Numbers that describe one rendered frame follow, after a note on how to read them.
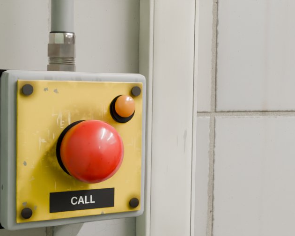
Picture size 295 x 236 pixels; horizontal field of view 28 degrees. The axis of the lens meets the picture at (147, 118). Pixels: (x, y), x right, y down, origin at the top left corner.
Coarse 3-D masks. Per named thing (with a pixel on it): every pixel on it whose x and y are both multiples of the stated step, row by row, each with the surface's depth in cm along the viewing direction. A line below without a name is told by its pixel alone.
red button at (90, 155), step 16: (80, 128) 36; (96, 128) 36; (112, 128) 36; (64, 144) 36; (80, 144) 35; (96, 144) 36; (112, 144) 36; (64, 160) 36; (80, 160) 35; (96, 160) 36; (112, 160) 36; (80, 176) 36; (96, 176) 36
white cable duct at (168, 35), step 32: (160, 0) 47; (192, 0) 48; (160, 32) 47; (192, 32) 49; (160, 64) 47; (192, 64) 49; (160, 96) 47; (192, 96) 49; (160, 128) 47; (192, 128) 49; (160, 160) 48; (192, 160) 49; (160, 192) 48; (192, 192) 49; (160, 224) 48; (192, 224) 50
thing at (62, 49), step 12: (60, 0) 40; (72, 0) 40; (60, 12) 40; (72, 12) 40; (60, 24) 40; (72, 24) 40; (60, 36) 40; (72, 36) 40; (48, 48) 40; (60, 48) 40; (72, 48) 40; (60, 60) 40; (72, 60) 40
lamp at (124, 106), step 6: (120, 96) 39; (126, 96) 39; (120, 102) 38; (126, 102) 39; (132, 102) 39; (120, 108) 38; (126, 108) 39; (132, 108) 39; (120, 114) 39; (126, 114) 39
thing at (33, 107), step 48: (0, 96) 36; (48, 96) 37; (96, 96) 38; (144, 96) 40; (0, 144) 37; (48, 144) 37; (144, 144) 41; (0, 192) 37; (48, 192) 37; (96, 192) 39
